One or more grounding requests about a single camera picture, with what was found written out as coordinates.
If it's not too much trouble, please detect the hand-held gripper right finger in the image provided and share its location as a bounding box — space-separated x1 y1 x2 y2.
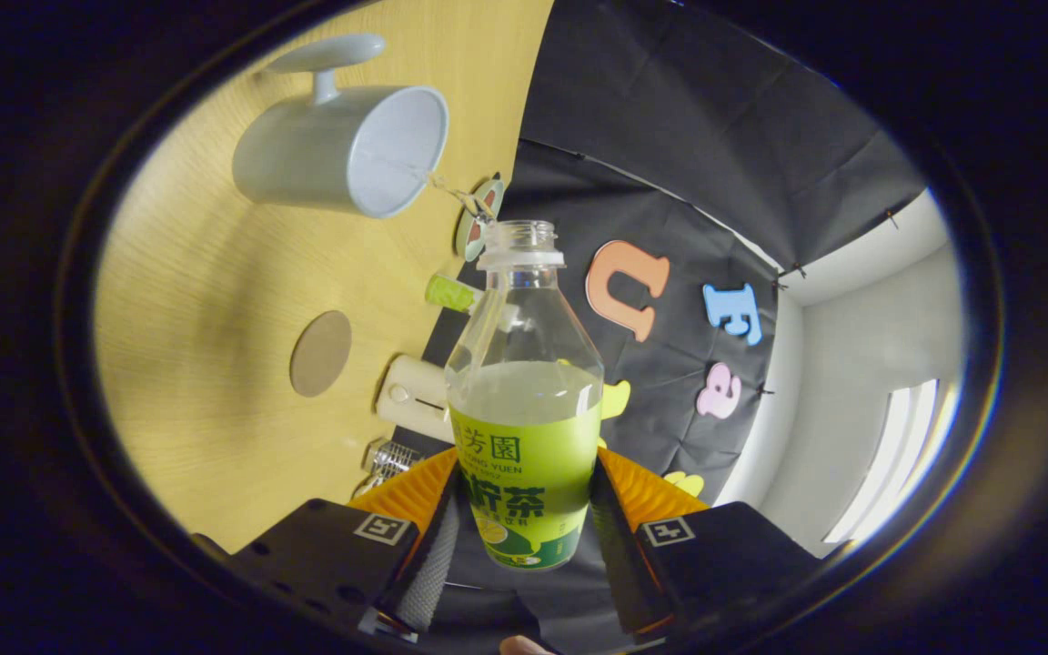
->
589 446 821 637

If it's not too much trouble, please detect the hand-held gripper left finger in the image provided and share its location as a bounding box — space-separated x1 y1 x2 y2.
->
229 447 461 638

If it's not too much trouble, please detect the green label juice bottle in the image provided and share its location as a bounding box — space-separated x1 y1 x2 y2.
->
445 220 605 572

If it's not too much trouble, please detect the round brown coaster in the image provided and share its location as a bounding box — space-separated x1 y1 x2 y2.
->
290 310 353 398

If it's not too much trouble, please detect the white cup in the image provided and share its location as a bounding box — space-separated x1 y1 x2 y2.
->
233 34 449 219

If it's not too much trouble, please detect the capped tall green bottle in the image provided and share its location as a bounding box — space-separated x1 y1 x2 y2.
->
425 273 489 317

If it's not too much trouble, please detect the white toaster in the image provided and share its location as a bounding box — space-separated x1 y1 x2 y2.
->
377 355 455 444

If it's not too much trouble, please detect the ceiling light panel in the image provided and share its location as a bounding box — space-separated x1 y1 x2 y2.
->
822 379 941 546

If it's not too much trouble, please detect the pale green plate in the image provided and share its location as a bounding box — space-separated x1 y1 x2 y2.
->
455 177 505 263

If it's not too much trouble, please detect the wooden table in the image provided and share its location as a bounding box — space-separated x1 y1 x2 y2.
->
92 0 554 554

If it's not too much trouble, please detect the black backdrop cloth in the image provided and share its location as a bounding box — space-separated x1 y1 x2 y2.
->
415 0 930 655

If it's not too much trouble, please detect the metal wire basket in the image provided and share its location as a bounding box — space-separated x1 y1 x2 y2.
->
356 438 426 498

